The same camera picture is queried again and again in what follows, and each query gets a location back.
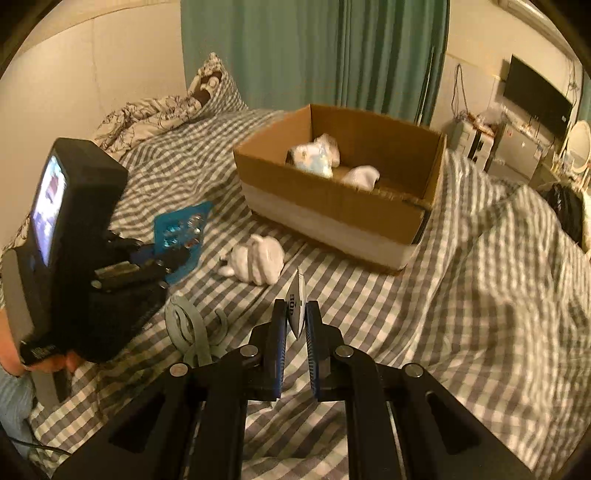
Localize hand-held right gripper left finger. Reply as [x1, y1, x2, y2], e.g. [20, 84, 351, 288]
[55, 299, 288, 480]

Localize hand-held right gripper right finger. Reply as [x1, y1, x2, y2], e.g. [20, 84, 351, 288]
[305, 299, 532, 480]

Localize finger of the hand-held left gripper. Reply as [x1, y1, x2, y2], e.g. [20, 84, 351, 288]
[131, 239, 193, 274]
[93, 261, 170, 291]

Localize blue blister pack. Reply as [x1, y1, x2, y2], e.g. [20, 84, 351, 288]
[154, 201, 213, 283]

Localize small white packet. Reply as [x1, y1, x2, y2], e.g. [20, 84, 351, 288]
[286, 268, 306, 339]

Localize cardboard box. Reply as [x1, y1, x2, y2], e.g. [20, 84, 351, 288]
[233, 103, 448, 276]

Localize person's left hand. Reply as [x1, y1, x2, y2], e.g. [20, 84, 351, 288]
[0, 307, 80, 376]

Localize white rolled sock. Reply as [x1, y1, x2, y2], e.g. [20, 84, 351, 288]
[219, 233, 286, 285]

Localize floral duvet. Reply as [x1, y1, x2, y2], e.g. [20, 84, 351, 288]
[91, 94, 205, 154]

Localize grey checked bed sheet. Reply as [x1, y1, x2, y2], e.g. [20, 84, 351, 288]
[28, 74, 591, 480]

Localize person's striped trouser leg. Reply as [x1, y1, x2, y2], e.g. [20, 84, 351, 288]
[0, 368, 37, 446]

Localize white cloth bundle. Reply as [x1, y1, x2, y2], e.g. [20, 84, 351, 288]
[344, 165, 380, 191]

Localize white and blue packet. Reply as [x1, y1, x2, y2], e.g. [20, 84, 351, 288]
[285, 133, 342, 179]

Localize patterned pillow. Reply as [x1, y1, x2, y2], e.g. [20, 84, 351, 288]
[187, 52, 232, 103]

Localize green curtain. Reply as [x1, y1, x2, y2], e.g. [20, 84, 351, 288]
[180, 0, 451, 129]

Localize white appliance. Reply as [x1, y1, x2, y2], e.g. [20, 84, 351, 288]
[450, 117, 498, 163]

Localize grey cabinet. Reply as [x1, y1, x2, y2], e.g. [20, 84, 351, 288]
[495, 122, 544, 179]

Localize black bag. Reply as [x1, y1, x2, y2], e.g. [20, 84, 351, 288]
[542, 182, 588, 244]

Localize round white mirror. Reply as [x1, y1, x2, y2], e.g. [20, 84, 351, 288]
[560, 120, 591, 175]

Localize black television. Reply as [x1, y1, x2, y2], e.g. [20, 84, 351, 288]
[502, 55, 574, 140]

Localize black cable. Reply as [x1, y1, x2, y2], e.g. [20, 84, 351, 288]
[0, 438, 62, 454]

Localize hanging wall cables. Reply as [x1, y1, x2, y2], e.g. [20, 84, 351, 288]
[454, 64, 466, 121]

